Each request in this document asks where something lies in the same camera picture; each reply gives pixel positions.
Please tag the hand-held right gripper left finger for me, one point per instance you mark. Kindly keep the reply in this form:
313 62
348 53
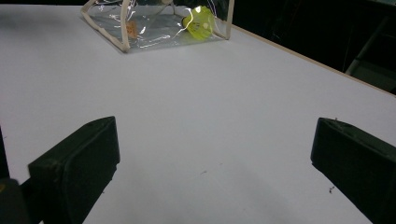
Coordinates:
77 168

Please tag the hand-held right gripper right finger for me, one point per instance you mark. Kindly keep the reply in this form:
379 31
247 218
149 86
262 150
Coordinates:
358 161

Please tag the transparent bag with beige trim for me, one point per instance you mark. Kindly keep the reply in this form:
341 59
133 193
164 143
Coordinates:
146 28

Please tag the yellow shuttlecock with white cork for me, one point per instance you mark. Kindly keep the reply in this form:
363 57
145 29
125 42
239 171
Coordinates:
200 25

